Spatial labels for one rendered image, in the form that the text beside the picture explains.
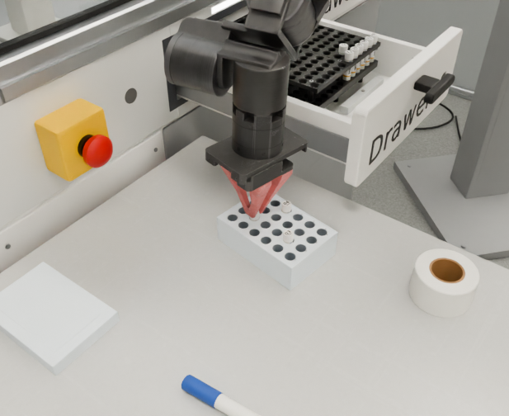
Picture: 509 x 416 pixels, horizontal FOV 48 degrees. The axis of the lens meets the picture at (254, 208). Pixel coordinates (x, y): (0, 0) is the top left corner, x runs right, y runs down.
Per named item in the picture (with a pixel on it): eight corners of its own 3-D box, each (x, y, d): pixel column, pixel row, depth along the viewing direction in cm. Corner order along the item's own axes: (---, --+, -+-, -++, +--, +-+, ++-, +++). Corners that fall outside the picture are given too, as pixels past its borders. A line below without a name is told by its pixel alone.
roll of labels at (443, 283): (483, 306, 65) (493, 282, 62) (432, 326, 63) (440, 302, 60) (445, 265, 70) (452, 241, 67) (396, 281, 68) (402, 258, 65)
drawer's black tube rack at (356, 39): (374, 81, 89) (380, 41, 85) (313, 131, 78) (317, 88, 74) (259, 44, 99) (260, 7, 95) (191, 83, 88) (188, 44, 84)
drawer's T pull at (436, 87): (454, 82, 76) (456, 73, 75) (431, 106, 71) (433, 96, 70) (428, 75, 77) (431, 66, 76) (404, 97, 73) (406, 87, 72)
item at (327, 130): (433, 87, 88) (442, 50, 84) (350, 168, 72) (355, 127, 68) (229, 24, 106) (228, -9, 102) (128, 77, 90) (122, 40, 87)
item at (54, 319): (120, 320, 63) (117, 311, 62) (56, 375, 58) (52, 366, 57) (46, 270, 69) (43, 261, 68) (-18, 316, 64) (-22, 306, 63)
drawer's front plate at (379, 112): (447, 96, 89) (464, 27, 82) (355, 189, 71) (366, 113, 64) (436, 92, 90) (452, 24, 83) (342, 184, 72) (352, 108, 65)
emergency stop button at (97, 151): (119, 159, 70) (113, 132, 67) (93, 176, 68) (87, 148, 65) (101, 151, 71) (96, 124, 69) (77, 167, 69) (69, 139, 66)
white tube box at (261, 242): (335, 254, 71) (338, 232, 69) (289, 290, 66) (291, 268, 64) (263, 208, 78) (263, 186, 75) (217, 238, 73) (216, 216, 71)
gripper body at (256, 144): (203, 163, 64) (201, 104, 59) (268, 130, 69) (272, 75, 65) (242, 190, 60) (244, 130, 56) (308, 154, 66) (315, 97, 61)
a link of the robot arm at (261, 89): (277, 66, 53) (299, 43, 57) (212, 49, 55) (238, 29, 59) (272, 129, 58) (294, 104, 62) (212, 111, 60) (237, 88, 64)
